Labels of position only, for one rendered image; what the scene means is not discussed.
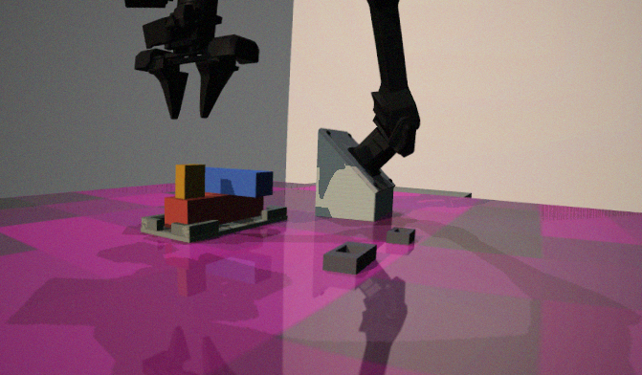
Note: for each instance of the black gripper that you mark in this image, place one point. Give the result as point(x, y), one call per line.
point(215, 58)

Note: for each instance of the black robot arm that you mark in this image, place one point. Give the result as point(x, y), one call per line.
point(397, 117)

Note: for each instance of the orange rectangular block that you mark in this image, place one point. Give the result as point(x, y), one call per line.
point(190, 181)

